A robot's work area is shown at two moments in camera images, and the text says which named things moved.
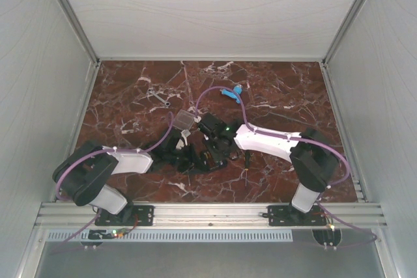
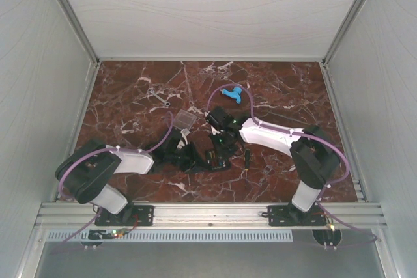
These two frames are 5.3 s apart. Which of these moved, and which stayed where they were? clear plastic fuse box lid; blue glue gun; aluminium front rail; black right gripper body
Moved: black right gripper body
Stayed: blue glue gun; aluminium front rail; clear plastic fuse box lid
